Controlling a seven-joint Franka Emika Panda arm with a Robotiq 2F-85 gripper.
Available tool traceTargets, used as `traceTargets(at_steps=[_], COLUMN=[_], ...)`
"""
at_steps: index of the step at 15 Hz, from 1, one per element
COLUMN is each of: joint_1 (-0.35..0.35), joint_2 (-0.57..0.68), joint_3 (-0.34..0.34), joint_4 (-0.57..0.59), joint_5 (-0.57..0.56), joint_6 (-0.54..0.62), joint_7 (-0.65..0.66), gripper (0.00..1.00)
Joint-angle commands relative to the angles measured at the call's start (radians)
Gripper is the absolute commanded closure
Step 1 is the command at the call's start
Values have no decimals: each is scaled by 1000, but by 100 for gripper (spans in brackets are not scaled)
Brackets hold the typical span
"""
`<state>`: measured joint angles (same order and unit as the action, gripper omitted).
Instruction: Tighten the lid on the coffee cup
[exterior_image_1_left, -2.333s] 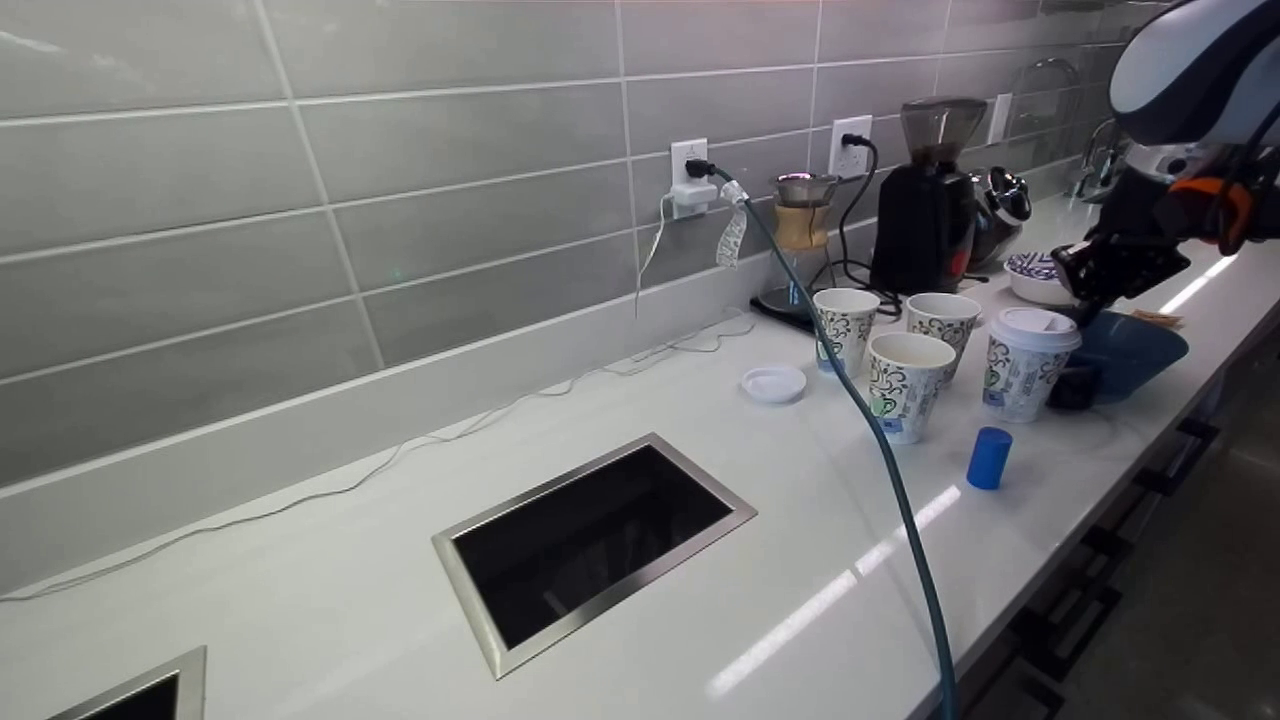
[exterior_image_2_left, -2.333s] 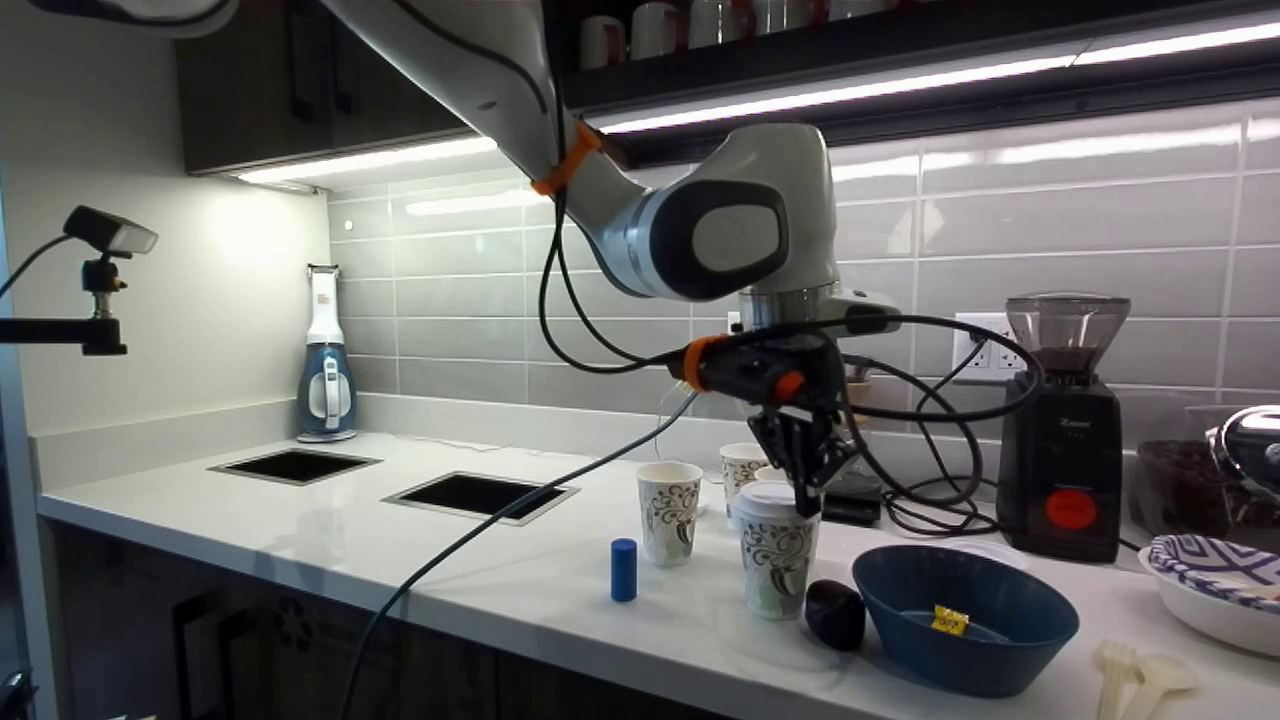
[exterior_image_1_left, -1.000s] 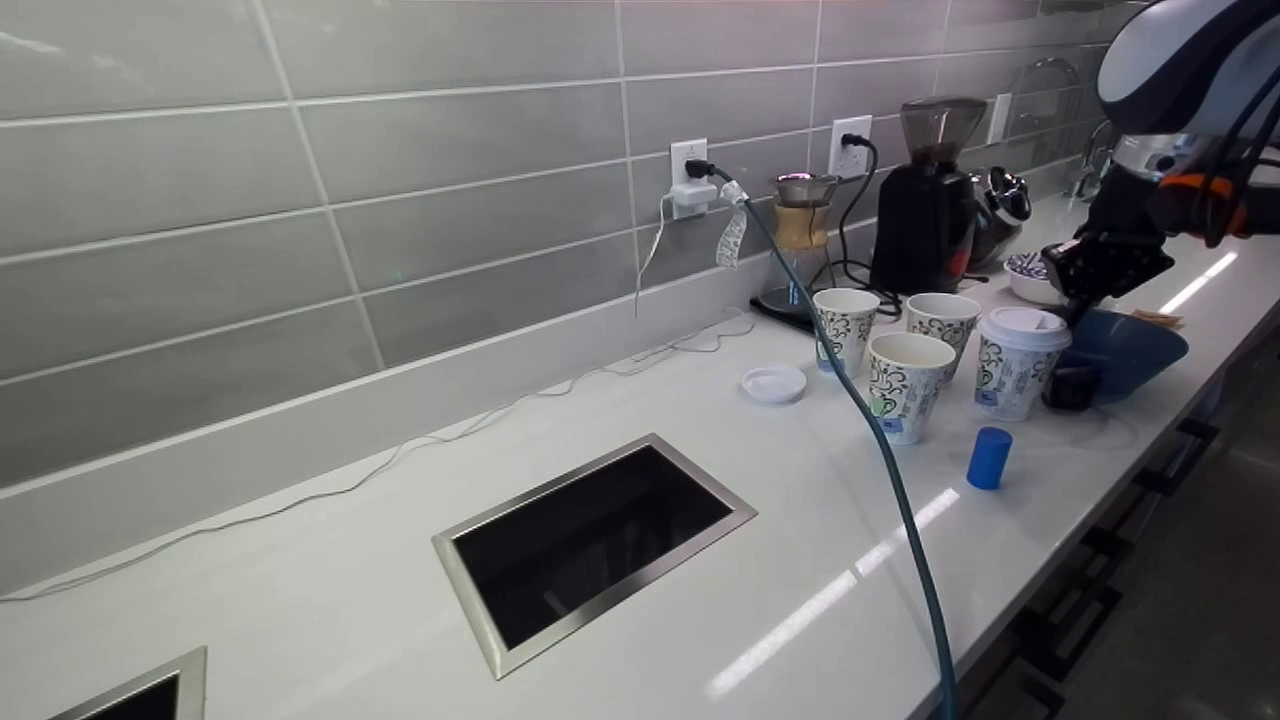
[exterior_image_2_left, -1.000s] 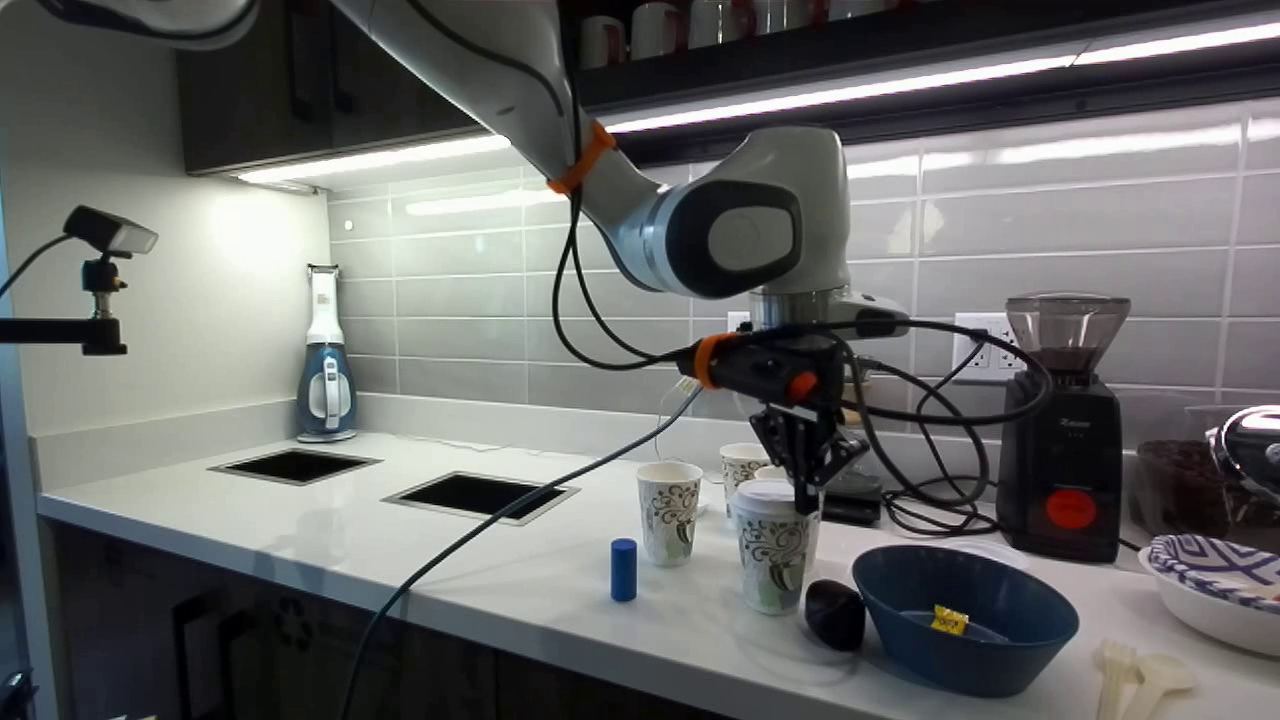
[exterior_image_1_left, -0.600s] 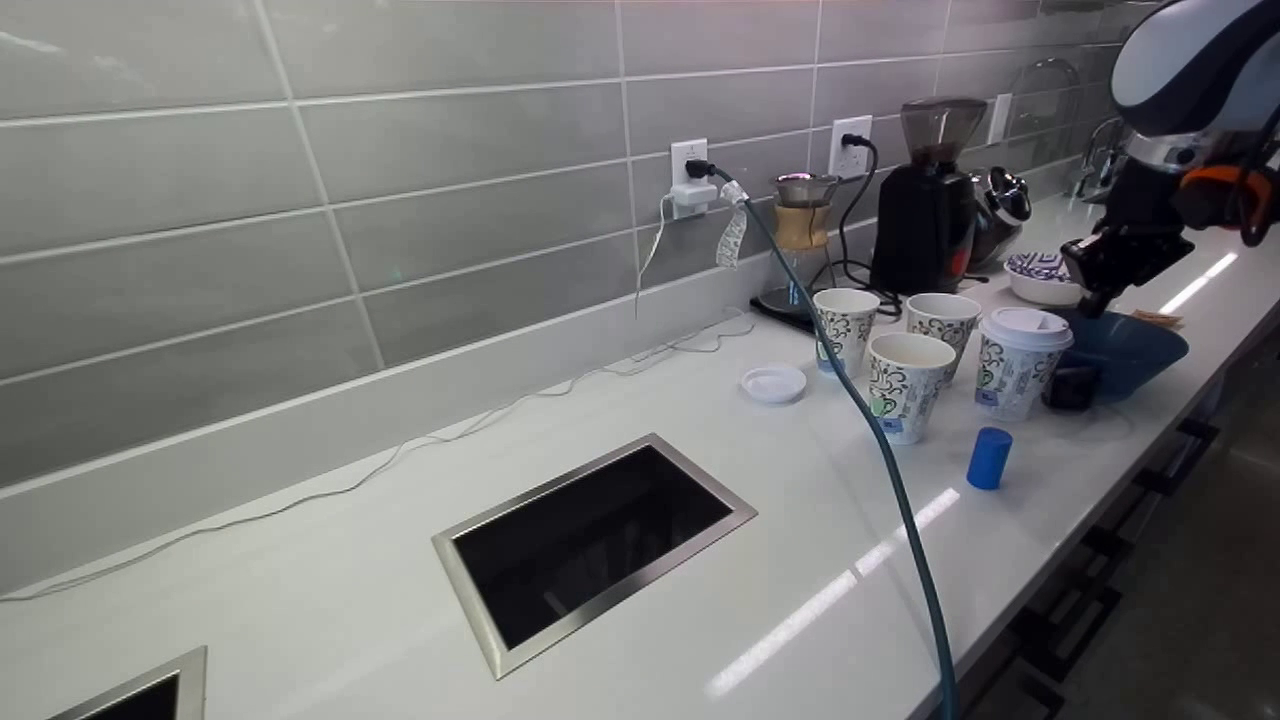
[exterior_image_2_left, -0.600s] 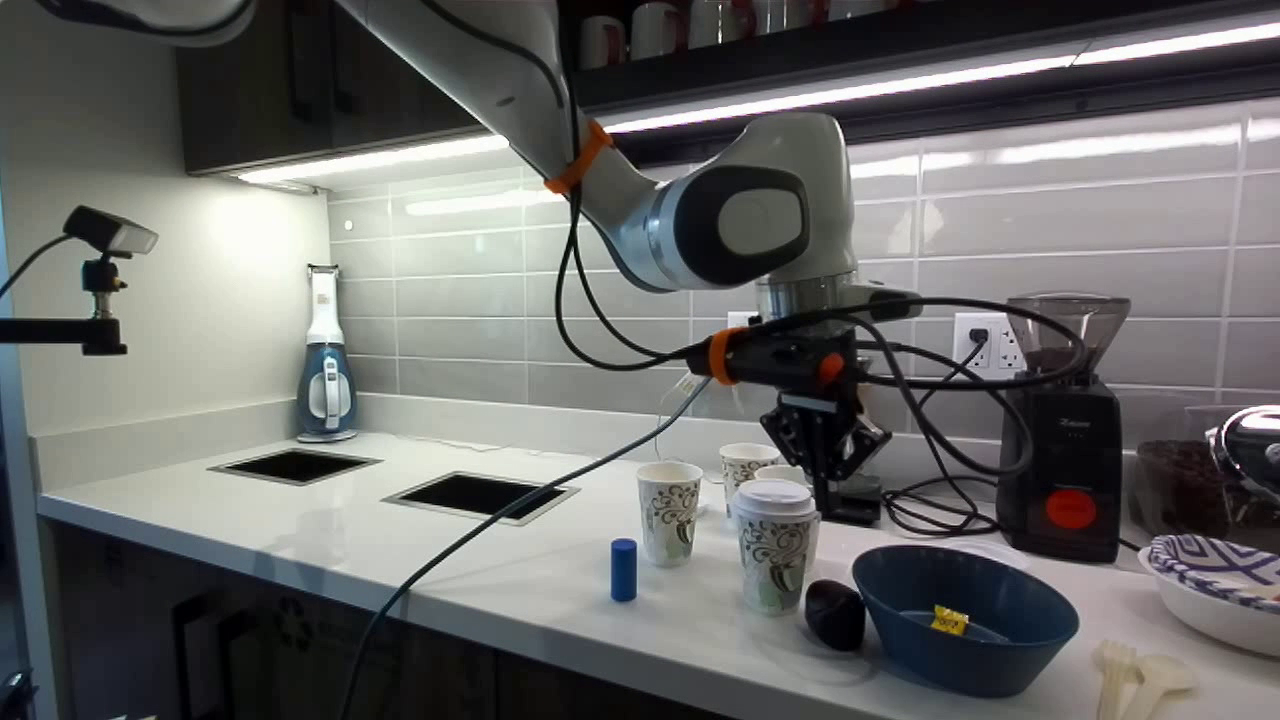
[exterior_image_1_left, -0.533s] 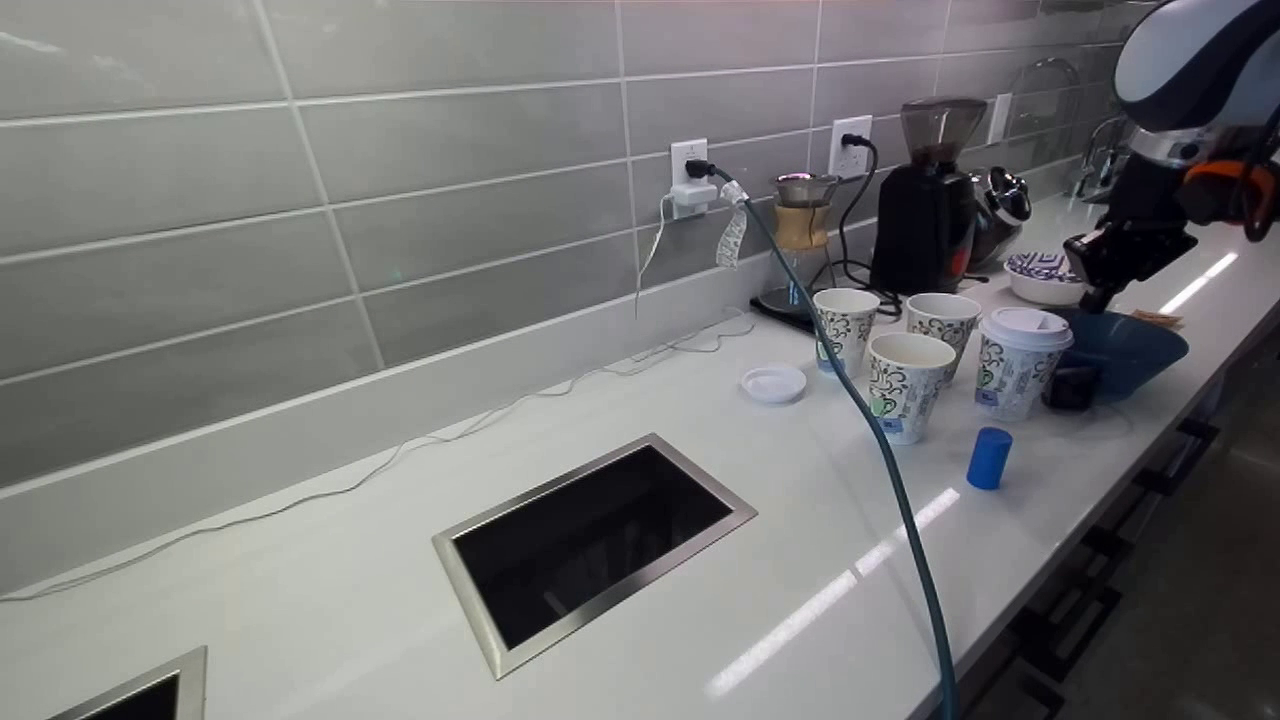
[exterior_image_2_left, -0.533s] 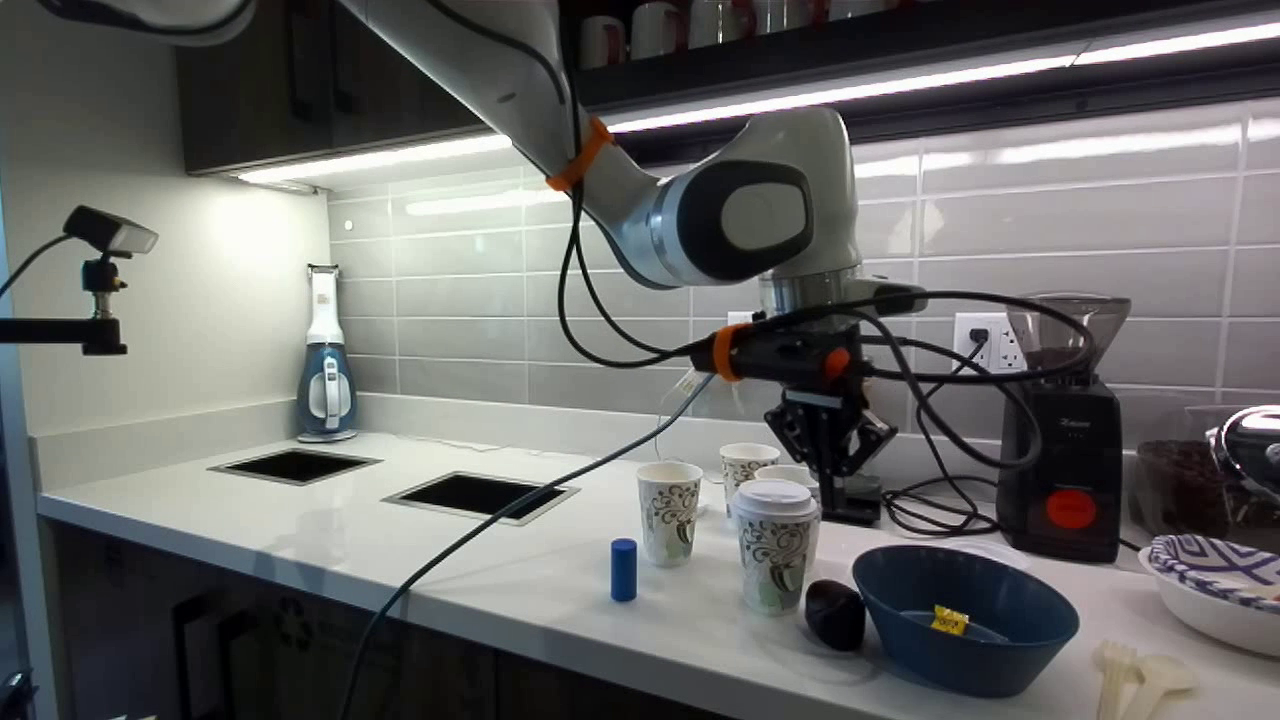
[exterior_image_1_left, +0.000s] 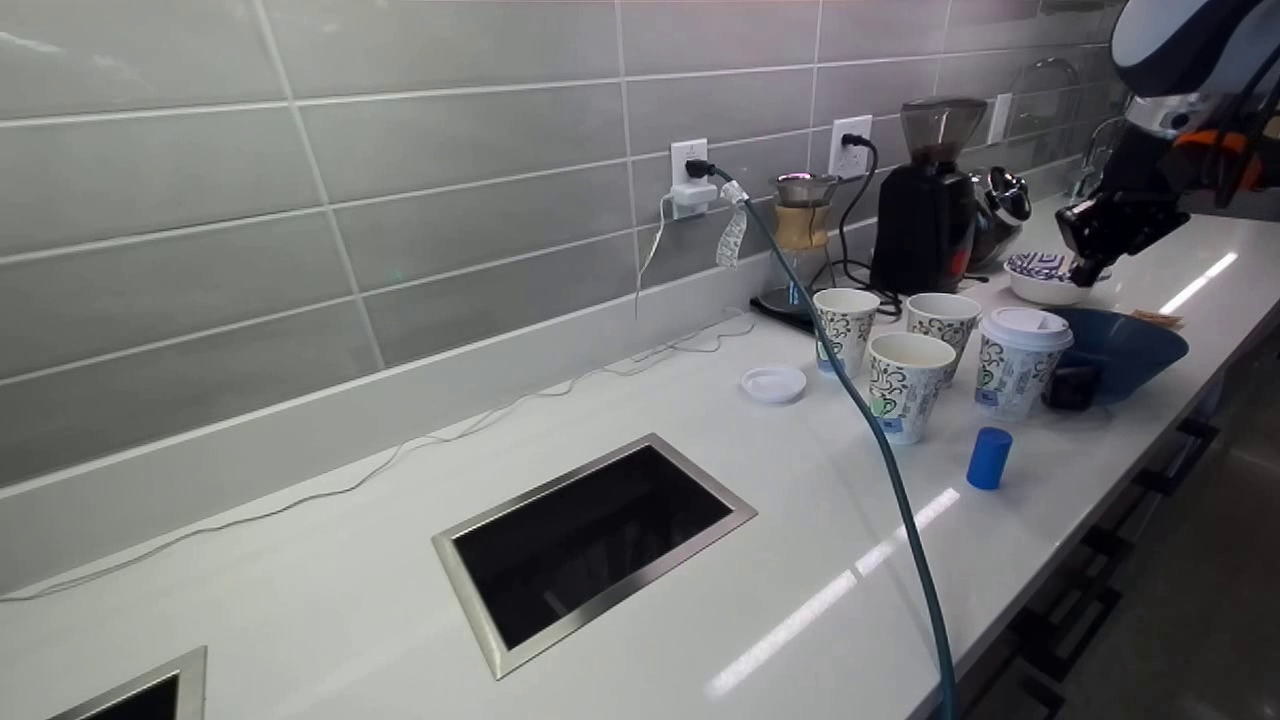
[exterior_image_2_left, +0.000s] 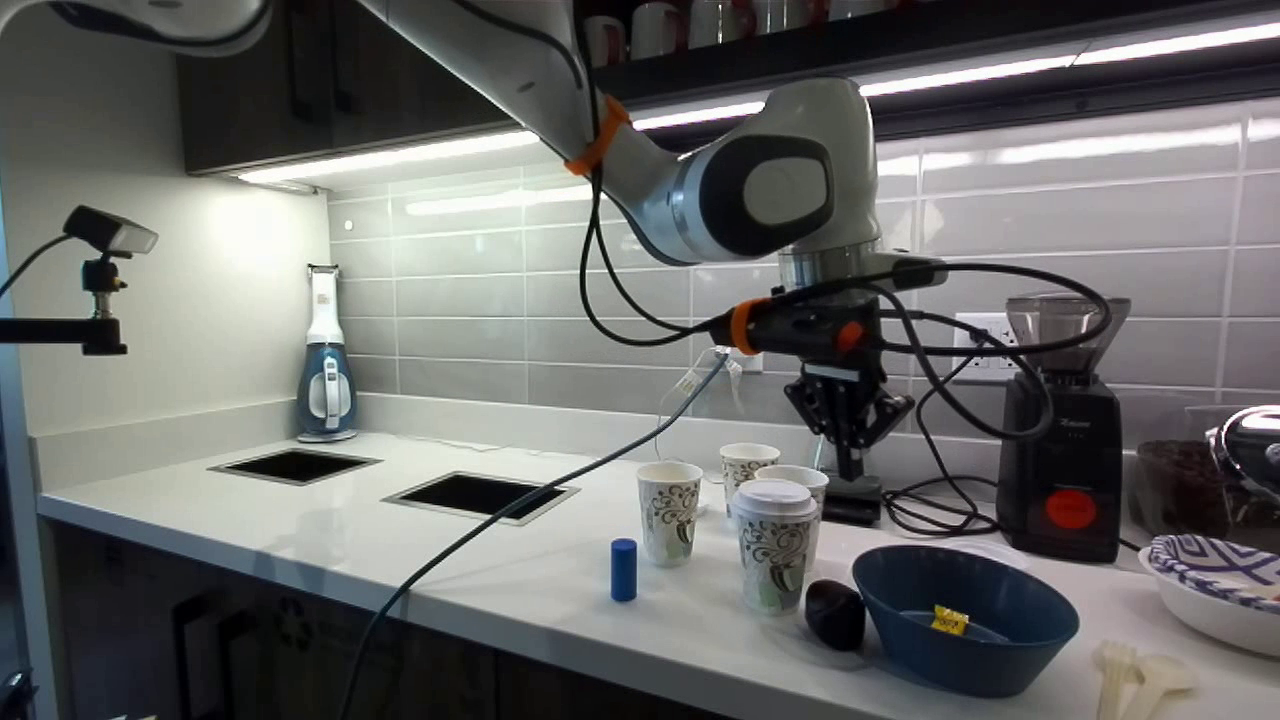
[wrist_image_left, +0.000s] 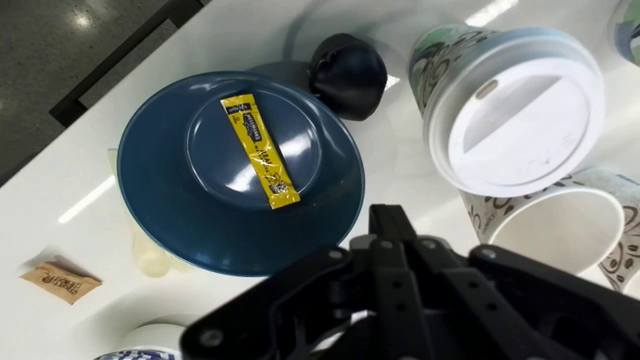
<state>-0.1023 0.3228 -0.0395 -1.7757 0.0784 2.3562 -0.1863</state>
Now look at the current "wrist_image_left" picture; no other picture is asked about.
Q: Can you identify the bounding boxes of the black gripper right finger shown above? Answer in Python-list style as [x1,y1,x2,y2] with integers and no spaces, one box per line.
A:
[392,203,640,360]

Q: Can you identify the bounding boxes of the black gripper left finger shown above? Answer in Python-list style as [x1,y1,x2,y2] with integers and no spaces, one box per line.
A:
[179,202,411,360]

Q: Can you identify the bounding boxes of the patterned paper cup with lid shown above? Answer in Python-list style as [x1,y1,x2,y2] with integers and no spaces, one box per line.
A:
[409,23,608,200]

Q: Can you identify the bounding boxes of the patterned open paper cup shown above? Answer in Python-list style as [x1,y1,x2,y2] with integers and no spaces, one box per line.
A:
[608,0,640,67]
[460,164,640,293]

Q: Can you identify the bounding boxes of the cream plastic spoon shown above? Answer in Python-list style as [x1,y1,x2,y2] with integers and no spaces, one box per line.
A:
[128,223,185,279]

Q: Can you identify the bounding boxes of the yellow stick packet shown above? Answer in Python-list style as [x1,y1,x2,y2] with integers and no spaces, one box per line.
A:
[218,91,304,212]

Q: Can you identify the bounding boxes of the blue patterned white bowl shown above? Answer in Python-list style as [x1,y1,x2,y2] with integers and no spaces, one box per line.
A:
[91,322,189,360]

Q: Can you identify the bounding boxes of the black round object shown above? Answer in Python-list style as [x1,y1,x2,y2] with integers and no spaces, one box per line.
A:
[307,32,390,124]

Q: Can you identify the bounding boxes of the brown sugar packet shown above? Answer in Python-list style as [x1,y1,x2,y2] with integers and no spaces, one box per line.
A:
[21,258,105,307]

